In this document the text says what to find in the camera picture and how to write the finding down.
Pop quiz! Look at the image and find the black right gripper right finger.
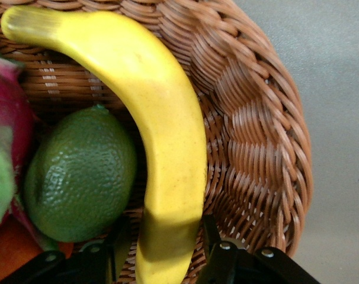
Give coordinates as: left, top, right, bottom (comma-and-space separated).
195, 214, 245, 284

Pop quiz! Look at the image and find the green avocado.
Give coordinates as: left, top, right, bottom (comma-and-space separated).
23, 104, 138, 244

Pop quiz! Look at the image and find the orange fruit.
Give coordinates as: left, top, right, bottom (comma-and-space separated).
0, 217, 75, 284

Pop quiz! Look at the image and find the pink dragon fruit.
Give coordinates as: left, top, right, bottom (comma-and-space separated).
0, 41, 60, 252

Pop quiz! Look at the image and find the yellow banana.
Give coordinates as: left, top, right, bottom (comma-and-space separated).
0, 5, 209, 284

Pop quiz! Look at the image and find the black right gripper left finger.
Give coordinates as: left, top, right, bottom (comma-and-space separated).
57, 220, 132, 284

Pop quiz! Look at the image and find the brown wicker basket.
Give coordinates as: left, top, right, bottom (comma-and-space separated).
0, 0, 313, 284

